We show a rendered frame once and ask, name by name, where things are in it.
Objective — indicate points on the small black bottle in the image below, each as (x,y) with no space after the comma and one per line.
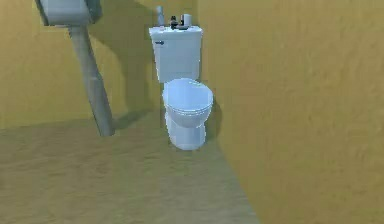
(173,22)

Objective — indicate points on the white toilet paper roll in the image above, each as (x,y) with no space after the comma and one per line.
(187,19)

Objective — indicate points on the grey spray bottle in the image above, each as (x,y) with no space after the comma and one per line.
(160,16)

